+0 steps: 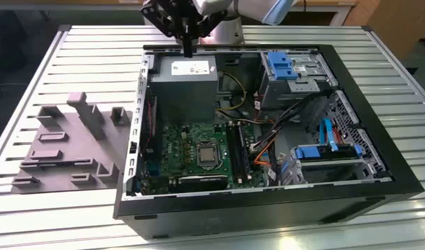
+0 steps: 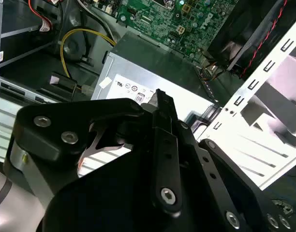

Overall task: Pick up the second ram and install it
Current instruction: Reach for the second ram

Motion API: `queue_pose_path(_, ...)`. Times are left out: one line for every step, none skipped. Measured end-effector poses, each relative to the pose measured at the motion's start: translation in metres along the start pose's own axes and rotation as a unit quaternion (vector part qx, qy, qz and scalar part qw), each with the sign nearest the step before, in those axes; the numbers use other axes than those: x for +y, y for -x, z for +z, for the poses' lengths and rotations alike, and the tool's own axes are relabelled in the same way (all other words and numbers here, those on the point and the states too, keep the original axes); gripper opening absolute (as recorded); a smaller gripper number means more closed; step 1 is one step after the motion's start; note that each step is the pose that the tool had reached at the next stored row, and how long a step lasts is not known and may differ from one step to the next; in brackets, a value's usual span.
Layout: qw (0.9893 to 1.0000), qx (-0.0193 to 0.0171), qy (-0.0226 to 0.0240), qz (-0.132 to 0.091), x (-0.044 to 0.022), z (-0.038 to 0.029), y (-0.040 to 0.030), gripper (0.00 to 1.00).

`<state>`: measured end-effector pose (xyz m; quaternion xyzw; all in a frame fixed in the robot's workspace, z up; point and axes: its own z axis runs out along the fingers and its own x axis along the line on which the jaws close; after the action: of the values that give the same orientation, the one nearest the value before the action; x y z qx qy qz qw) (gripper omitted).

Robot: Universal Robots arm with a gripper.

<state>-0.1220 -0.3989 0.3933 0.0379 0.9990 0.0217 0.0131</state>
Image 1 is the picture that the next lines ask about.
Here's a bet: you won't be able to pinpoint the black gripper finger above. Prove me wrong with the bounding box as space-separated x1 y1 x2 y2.
188 18 220 58
140 0 189 58

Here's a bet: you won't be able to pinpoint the black RAM slot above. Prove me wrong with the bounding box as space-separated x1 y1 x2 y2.
225 122 244 184

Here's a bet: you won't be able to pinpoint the installed dark RAM stick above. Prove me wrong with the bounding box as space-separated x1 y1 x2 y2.
233 124 252 182

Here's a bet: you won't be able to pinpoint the blue plastic drive latch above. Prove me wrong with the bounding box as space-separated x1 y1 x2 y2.
267 52 300 81

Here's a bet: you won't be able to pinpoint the grey power supply unit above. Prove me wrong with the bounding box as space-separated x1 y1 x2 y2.
148 56 220 126

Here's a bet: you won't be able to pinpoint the metal drive cage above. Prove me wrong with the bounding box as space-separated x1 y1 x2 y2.
259 51 339 110

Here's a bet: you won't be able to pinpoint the green motherboard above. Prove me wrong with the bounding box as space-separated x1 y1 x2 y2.
139 122 269 195

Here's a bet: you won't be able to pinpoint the CPU socket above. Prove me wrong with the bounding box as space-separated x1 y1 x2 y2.
193 140 224 172

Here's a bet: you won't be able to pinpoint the silver CPU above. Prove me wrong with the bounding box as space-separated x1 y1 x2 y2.
197 148 217 161

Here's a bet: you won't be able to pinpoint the metal socket cover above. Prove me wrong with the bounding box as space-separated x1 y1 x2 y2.
196 145 219 167

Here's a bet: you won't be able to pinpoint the wooden cabinet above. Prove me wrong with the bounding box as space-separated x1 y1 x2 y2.
343 0 425 62

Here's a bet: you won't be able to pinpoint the grey plastic parts rack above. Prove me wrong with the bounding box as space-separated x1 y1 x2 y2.
11 91 135 195

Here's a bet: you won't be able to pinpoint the black graphics card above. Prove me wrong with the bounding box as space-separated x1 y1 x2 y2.
169 174 231 194

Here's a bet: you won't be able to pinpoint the hard disk in blue carrier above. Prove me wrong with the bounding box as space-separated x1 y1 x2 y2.
291 144 365 161

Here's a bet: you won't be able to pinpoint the metal disk bay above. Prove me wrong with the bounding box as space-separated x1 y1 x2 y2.
281 129 396 187

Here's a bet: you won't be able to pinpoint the black open PC case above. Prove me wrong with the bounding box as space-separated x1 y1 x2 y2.
112 43 425 239

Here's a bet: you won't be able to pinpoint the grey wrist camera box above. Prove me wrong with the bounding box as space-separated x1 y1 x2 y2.
193 0 235 16

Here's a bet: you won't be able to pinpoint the yellow and black wires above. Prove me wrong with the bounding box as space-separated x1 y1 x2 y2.
216 72 248 111

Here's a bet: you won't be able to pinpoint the black wire bundle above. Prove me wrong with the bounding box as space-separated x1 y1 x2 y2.
251 92 333 153

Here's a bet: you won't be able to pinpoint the blue flat data wire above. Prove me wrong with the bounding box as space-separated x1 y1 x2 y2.
319 118 340 152

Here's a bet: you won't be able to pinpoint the orange wire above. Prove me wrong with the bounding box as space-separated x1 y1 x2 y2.
253 145 272 166

